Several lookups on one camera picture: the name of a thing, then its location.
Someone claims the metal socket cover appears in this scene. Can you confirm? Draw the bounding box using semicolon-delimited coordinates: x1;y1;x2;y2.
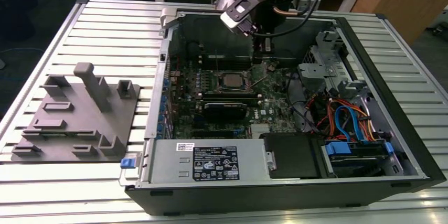
247;63;271;88

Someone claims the silver CPU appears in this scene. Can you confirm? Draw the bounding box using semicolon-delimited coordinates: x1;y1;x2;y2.
221;73;245;88

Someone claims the CPU socket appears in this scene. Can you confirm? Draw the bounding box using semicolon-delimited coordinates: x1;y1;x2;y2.
215;69;255;94

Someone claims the black expansion slot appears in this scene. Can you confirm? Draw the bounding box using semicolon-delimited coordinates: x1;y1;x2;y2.
191;129;235;140

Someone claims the silver metal drive cage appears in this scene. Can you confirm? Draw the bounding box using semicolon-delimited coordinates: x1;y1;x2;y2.
296;30;372;99

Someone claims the grey case latch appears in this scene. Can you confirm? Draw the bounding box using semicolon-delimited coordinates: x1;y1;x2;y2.
159;7;180;37

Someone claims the green motherboard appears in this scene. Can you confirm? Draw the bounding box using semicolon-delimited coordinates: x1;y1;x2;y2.
167;57;305;141

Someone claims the black graphics card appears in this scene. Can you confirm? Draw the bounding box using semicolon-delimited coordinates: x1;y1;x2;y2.
201;101;251;123

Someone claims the silver finned heat sink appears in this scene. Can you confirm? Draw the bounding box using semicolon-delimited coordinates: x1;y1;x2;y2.
249;122;272;134

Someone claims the dark wheeled equipment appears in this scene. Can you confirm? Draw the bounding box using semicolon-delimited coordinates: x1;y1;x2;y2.
425;8;448;38

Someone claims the black drive shroud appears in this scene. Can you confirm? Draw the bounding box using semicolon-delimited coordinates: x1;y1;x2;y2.
259;132;332;179

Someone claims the hard disk in blue carrier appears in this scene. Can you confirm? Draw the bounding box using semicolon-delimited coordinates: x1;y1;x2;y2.
324;140;395;178

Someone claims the silver power supply unit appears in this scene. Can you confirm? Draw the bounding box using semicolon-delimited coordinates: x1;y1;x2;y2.
137;138;273;184

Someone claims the blue case latch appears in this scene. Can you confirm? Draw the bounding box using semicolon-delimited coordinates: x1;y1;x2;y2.
119;157;136;169

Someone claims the grey parts rack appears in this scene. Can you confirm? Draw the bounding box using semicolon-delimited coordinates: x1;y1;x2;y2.
9;62;141;162

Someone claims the black PC case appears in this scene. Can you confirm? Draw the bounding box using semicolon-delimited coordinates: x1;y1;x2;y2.
124;7;445;216

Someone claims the dark chair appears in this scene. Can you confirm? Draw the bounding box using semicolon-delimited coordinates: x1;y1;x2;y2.
0;0;39;42

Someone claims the black camera cable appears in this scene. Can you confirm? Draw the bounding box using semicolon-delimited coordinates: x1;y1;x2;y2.
252;0;328;38

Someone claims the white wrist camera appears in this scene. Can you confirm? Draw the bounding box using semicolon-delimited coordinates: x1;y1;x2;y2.
219;0;263;38

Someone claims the black wire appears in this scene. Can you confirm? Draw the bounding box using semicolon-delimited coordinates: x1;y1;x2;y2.
287;76;317;133

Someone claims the blue wire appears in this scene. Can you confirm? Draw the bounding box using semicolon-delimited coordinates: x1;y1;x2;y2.
333;105;365;145

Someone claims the orange wire bundle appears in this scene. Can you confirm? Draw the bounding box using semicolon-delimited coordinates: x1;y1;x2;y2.
315;97;384;145

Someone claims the blue floor cable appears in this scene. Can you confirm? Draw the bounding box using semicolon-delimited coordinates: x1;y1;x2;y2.
0;47;48;55

